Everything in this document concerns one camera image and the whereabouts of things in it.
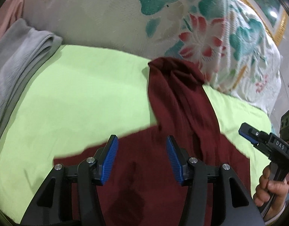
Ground dark red knit hoodie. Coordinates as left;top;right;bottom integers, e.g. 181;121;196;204
55;58;258;225

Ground person's right hand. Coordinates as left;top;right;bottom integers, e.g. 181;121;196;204
253;165;289;221

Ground light green bed sheet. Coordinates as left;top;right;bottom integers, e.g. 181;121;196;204
0;44;275;224

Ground white floral quilt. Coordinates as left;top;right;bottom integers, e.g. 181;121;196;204
23;0;281;114

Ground gold framed painting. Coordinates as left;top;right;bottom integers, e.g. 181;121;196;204
241;0;288;46

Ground grey folded towel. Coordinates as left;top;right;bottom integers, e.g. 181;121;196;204
0;19;62;138

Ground pink blanket with plaid heart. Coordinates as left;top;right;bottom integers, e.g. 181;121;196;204
0;0;24;39

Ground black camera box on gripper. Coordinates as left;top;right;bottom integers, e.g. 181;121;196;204
280;110;289;142

